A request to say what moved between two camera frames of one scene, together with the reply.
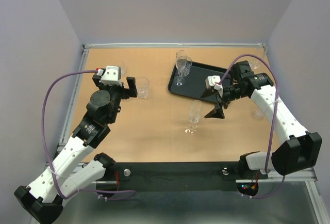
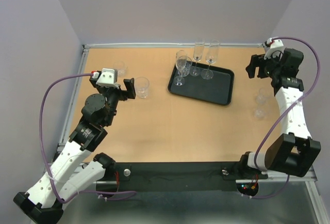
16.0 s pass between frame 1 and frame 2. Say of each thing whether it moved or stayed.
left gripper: stayed
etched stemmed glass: moved
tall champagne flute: moved
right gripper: moved
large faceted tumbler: stayed
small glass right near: stayed
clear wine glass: stayed
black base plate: stayed
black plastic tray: stayed
